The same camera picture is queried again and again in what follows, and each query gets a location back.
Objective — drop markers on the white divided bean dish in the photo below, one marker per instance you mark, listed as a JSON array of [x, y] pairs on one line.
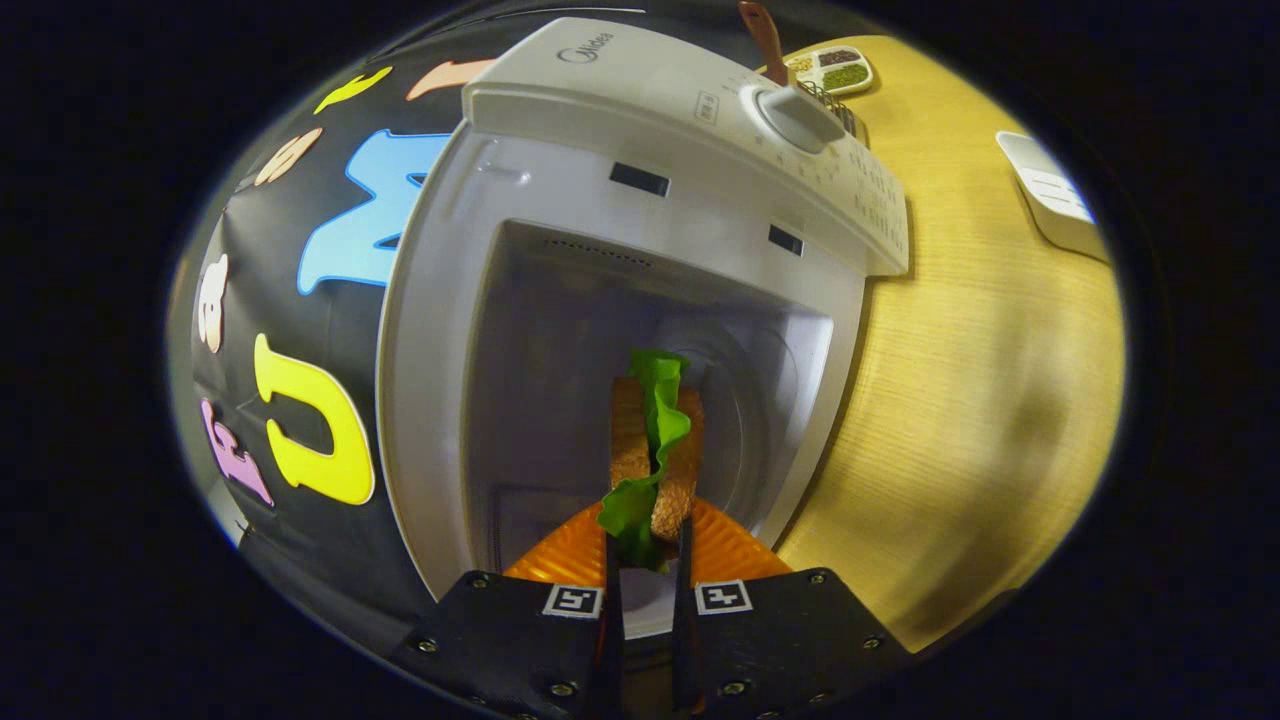
[[840, 72]]

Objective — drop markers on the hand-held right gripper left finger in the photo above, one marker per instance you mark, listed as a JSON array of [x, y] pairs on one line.
[[612, 650]]

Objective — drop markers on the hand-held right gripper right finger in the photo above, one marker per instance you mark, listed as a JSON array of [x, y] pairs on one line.
[[684, 650]]

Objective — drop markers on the white microwave oven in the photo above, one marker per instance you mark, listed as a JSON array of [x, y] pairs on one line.
[[650, 120]]

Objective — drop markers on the lettuce bread sandwich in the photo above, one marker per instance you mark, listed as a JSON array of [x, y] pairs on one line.
[[665, 430]]

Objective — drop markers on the white rectangular tray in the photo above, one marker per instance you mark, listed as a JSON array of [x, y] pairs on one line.
[[1055, 200]]

